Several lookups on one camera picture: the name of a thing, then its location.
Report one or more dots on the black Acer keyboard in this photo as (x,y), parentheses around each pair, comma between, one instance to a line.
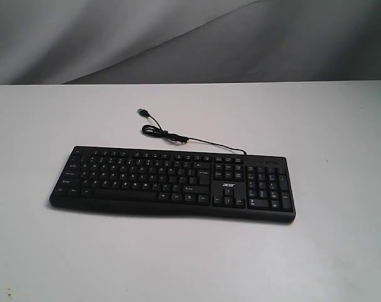
(167,182)

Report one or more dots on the grey backdrop cloth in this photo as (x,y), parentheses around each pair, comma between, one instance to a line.
(152,42)

